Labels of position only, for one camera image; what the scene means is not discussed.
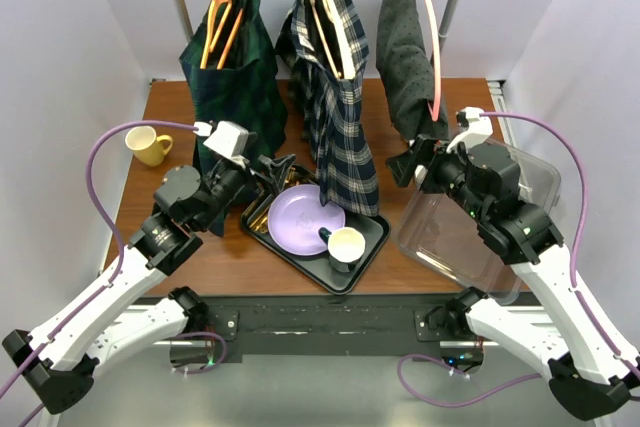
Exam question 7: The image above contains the dark green plaid skirt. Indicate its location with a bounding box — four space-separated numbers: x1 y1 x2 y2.
178 0 289 238

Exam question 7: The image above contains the yellow mug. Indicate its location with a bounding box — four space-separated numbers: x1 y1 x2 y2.
125 126 174 167

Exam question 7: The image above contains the pink hanger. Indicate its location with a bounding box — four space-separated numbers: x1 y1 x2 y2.
424 0 442 122

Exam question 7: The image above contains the orange hanger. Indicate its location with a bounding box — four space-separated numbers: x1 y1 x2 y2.
199 0 244 70

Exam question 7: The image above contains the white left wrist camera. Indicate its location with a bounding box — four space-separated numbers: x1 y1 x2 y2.
194 121 257 161

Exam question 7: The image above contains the black tray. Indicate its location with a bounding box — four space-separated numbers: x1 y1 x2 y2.
241 164 391 295

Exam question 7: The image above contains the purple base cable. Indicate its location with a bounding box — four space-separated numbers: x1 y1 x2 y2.
397 352 556 407
169 330 229 376

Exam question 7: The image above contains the beige hanger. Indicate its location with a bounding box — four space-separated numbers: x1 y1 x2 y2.
309 0 356 80

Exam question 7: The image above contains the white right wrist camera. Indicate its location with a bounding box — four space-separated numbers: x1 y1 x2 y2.
446 107 493 153

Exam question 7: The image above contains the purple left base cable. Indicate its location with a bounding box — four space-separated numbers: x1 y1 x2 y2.
169 330 229 376

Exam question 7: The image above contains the navy white plaid skirt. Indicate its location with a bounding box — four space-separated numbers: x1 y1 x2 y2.
276 0 379 217

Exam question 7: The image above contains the clear plastic bin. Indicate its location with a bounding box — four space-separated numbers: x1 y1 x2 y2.
395 139 561 304

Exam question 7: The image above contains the grey dotted skirt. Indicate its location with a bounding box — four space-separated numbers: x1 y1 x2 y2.
376 0 449 141

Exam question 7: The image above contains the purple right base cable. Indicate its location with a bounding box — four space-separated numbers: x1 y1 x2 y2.
397 352 556 407

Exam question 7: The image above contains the gold cutlery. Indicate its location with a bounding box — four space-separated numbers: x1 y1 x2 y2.
249 171 308 234

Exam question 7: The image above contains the purple plate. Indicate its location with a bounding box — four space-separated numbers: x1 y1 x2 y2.
268 184 346 256

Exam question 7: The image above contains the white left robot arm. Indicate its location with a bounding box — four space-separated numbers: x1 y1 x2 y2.
2 154 296 415

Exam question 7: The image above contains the dark green cream mug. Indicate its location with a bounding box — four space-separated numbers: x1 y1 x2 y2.
318 227 366 273

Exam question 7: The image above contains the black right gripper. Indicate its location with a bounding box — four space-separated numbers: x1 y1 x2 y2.
386 133 489 221

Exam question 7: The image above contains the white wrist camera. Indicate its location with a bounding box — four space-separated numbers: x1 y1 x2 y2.
446 107 493 153
194 121 257 161

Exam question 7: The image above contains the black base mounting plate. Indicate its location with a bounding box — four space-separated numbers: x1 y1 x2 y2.
202 294 489 369

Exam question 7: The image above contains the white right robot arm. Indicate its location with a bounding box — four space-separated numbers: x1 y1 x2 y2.
386 136 639 421

